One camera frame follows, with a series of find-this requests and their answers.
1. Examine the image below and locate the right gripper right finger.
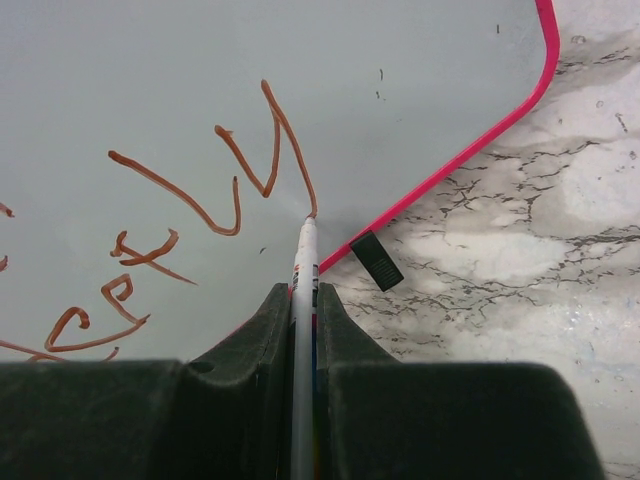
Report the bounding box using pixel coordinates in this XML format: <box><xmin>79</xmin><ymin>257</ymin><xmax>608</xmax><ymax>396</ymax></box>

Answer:
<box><xmin>317</xmin><ymin>283</ymin><xmax>605</xmax><ymax>479</ymax></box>

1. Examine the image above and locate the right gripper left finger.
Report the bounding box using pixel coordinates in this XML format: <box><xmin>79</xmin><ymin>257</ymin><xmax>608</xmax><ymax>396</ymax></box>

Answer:
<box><xmin>1</xmin><ymin>284</ymin><xmax>289</xmax><ymax>479</ymax></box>

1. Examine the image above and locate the pink framed whiteboard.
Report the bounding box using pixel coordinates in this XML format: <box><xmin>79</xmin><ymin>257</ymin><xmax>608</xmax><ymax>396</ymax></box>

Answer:
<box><xmin>1</xmin><ymin>1</ymin><xmax>559</xmax><ymax>361</ymax></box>

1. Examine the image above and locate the white marker pen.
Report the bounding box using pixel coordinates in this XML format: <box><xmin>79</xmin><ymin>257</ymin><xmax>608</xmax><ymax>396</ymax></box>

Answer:
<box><xmin>290</xmin><ymin>216</ymin><xmax>318</xmax><ymax>479</ymax></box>

